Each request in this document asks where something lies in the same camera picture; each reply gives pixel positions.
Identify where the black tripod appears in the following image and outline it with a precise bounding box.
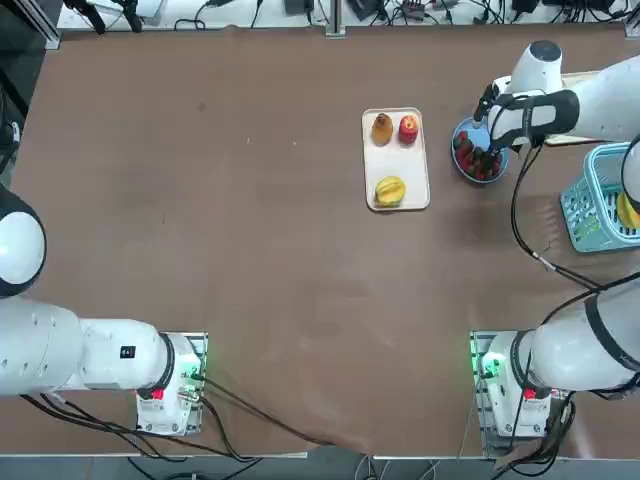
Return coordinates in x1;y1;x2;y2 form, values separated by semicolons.
63;0;144;35

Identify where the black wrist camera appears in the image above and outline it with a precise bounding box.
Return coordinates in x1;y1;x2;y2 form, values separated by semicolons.
472;83;497;125

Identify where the yellow starfruit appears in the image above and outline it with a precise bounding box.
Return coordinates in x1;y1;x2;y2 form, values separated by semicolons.
374;175;407;209

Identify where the black base cable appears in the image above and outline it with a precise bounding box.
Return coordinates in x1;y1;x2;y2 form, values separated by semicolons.
482;392;579;474
19;392;264;464

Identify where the blue plate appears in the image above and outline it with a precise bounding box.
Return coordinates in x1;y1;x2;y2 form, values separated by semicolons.
451;116;511;187

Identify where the brown braided cable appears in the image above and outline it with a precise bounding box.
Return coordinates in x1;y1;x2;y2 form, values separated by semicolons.
197;377;374;449

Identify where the green fruit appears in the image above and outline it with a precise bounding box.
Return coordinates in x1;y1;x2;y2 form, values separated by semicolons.
574;217;605;241

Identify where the aluminium profile rail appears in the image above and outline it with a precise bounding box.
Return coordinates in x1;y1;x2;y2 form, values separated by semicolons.
9;0;62;51

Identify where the small brown pear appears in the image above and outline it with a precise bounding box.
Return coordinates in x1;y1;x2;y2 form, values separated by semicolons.
371;113;393;147

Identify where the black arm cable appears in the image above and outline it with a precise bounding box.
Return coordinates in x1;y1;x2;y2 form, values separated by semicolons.
510;130;640;331

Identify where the yellow orange fruit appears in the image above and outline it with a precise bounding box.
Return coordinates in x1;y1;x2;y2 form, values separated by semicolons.
617;193;640;229

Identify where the aluminium post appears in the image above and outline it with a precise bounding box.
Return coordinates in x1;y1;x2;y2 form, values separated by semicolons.
324;0;347;39

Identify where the beige plastic tray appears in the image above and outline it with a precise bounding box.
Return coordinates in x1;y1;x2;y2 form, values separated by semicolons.
542;69;632;147
361;106;431;212

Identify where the red apple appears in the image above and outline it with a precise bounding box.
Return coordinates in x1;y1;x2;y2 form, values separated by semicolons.
398;114;420;146

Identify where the white box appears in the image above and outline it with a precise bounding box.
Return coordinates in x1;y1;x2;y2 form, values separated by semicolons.
133;0;169;27

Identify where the light blue plastic basket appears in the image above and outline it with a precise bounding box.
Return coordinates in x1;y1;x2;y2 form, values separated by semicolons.
559;142;640;253

